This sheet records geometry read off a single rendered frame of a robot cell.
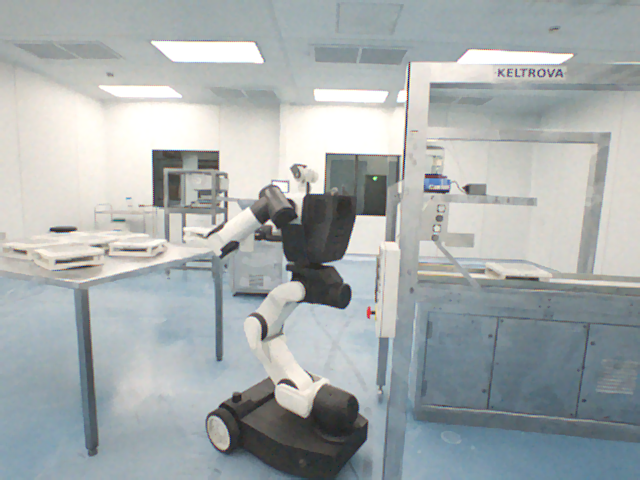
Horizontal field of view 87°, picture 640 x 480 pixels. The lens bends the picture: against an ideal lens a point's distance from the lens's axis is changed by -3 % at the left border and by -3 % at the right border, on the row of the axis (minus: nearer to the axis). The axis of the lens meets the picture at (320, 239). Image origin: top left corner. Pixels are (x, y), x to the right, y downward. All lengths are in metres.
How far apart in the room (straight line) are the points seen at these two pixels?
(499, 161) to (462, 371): 5.82
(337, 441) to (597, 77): 1.57
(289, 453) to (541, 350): 1.35
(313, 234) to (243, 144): 5.67
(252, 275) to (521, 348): 2.91
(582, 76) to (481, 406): 1.63
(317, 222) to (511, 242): 6.50
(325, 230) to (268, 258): 2.69
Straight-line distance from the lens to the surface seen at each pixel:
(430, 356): 2.04
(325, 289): 1.48
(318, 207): 1.42
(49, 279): 1.89
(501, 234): 7.59
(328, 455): 1.67
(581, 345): 2.25
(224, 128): 7.15
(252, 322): 1.77
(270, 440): 1.75
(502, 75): 1.21
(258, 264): 4.09
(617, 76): 1.33
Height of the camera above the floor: 1.22
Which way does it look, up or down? 7 degrees down
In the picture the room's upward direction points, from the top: 2 degrees clockwise
